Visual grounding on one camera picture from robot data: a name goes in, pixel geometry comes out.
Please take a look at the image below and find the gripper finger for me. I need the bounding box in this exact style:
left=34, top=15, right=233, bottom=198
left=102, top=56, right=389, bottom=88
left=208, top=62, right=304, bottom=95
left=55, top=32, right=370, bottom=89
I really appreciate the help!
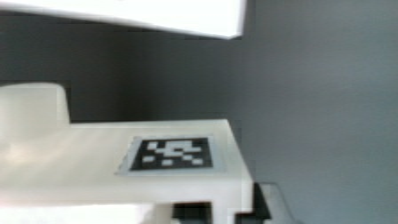
left=237, top=182, right=301, bottom=224

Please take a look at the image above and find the white drawer housing box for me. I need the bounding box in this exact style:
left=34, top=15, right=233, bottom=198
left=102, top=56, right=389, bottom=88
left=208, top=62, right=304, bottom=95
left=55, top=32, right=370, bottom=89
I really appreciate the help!
left=0, top=0, right=247, bottom=39

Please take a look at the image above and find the white drawer without knob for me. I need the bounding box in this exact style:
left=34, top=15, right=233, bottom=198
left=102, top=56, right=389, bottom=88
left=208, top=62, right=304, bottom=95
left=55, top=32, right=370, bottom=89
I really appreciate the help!
left=0, top=83, right=254, bottom=224

